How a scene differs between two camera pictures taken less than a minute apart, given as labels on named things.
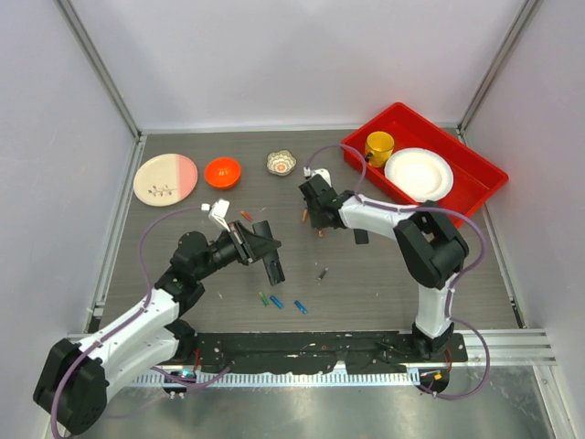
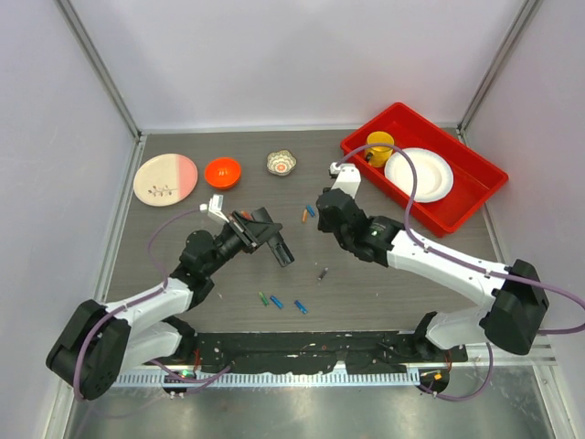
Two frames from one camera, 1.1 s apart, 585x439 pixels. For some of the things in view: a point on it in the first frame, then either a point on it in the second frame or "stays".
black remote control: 274,268 to 281,251
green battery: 263,299 stays
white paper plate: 420,174 stays
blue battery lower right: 301,307 stays
